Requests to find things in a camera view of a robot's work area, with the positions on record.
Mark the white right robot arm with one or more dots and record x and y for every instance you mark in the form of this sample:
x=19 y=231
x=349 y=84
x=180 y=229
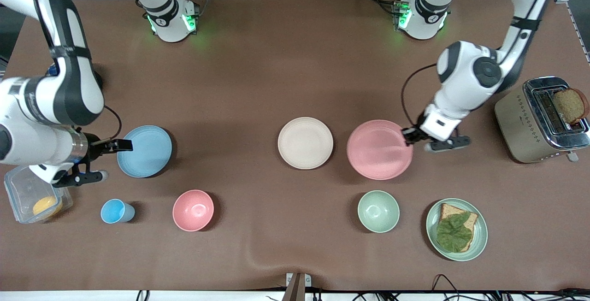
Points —
x=27 y=107

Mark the pink bowl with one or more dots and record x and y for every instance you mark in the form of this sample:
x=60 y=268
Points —
x=193 y=210

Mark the green plate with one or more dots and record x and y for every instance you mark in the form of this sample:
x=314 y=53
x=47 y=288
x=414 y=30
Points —
x=479 y=241

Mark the dark toasted bread slice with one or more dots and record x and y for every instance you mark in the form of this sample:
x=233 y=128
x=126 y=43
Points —
x=571 y=105

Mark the blue plate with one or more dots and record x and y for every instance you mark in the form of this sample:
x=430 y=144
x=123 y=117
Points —
x=147 y=153

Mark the green lettuce leaf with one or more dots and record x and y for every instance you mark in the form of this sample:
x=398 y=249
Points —
x=454 y=233

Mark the blue cup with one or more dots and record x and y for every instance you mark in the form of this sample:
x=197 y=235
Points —
x=115 y=211

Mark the brown table mat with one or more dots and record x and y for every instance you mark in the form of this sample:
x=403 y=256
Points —
x=276 y=61

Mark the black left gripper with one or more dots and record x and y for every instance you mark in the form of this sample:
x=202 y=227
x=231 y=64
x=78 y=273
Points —
x=411 y=135

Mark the green bowl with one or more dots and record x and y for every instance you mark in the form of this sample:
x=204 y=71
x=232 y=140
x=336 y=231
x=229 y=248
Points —
x=378 y=211

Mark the orange round food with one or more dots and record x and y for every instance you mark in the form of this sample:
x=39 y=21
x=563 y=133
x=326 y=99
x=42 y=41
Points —
x=47 y=206

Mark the brown bread slice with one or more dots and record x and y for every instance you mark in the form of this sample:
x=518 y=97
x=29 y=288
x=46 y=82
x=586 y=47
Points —
x=461 y=209

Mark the beige chrome toaster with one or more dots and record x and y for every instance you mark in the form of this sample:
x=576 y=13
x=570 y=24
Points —
x=516 y=126

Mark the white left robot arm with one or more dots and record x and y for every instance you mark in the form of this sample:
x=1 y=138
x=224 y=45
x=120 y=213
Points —
x=465 y=70

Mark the pink plate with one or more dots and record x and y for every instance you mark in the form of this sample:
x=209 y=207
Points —
x=378 y=150

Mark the beige plate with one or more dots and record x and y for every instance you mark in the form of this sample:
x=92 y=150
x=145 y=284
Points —
x=305 y=143

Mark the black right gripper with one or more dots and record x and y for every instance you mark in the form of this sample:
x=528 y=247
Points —
x=94 y=148

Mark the clear plastic container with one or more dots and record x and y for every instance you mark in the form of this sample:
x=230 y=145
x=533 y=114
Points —
x=20 y=195

